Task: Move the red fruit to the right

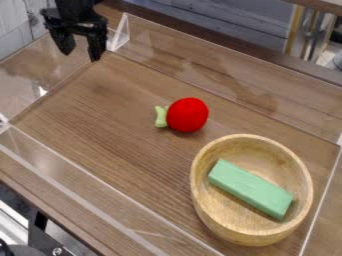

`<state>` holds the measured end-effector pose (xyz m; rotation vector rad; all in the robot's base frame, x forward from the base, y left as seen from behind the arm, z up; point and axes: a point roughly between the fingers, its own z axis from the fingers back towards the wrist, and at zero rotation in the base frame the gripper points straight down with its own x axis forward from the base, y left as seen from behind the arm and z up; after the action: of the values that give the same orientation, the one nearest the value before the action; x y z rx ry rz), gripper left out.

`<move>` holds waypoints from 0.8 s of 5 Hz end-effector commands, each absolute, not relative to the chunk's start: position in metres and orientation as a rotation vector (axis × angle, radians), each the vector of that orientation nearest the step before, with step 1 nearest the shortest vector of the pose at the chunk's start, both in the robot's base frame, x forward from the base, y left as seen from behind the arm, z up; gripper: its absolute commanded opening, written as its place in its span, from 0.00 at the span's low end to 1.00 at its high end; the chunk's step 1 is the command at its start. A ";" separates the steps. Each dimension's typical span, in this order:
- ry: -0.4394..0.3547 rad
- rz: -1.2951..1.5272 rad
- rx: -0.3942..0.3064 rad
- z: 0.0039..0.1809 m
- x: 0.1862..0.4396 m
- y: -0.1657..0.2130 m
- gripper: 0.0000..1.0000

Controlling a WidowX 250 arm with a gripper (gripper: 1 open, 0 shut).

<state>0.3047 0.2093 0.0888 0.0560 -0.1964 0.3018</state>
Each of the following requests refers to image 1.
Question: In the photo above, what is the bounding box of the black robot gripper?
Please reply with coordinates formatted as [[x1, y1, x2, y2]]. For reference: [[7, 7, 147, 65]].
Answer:
[[40, 0, 108, 62]]

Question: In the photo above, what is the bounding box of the red plush fruit green stem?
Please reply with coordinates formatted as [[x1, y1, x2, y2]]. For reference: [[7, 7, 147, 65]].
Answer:
[[155, 98, 210, 133]]

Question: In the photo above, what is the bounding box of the green rectangular block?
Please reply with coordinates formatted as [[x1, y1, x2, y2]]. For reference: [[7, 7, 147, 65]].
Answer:
[[207, 159, 294, 221]]

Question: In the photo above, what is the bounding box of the round wooden bowl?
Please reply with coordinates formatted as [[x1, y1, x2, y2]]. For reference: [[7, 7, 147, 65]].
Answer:
[[190, 134, 314, 247]]

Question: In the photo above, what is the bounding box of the clear acrylic corner bracket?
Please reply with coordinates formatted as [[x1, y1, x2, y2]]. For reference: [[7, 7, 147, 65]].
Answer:
[[107, 14, 130, 52]]

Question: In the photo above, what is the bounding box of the clear acrylic tray wall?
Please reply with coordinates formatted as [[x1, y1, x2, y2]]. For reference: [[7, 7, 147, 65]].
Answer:
[[0, 121, 223, 256]]

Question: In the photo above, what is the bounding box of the gold metal chair frame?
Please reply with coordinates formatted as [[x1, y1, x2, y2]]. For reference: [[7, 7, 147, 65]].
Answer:
[[283, 3, 342, 64]]

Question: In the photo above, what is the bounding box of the black table clamp mount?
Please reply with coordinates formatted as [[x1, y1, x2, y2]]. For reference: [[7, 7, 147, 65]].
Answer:
[[0, 211, 76, 256]]

